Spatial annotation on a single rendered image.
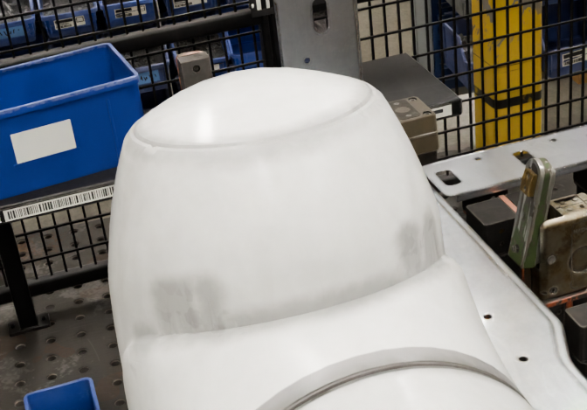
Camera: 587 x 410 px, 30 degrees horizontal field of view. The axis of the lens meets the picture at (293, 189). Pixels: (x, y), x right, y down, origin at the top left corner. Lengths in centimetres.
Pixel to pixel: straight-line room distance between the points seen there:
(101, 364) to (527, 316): 77
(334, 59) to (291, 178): 125
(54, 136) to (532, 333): 73
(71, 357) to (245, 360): 154
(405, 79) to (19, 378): 77
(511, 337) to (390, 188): 94
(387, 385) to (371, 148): 7
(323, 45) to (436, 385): 127
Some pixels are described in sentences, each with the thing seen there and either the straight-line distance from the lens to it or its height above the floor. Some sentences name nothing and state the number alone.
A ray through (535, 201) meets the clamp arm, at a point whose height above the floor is 107.
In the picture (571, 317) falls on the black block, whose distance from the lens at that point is 128.
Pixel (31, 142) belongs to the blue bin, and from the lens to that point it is 157.
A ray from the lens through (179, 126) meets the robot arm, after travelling 30.
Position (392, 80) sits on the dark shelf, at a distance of 178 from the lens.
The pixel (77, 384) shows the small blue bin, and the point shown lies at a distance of 161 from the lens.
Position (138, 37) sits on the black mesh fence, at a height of 115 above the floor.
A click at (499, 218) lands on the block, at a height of 98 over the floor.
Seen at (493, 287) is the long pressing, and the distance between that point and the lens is 131.
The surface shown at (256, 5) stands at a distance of 177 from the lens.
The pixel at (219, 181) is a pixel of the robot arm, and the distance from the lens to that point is 28.
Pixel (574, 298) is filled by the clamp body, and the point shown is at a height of 93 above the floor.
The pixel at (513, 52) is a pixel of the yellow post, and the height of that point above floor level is 97.
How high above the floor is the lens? 174
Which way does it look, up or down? 29 degrees down
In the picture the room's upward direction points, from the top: 7 degrees counter-clockwise
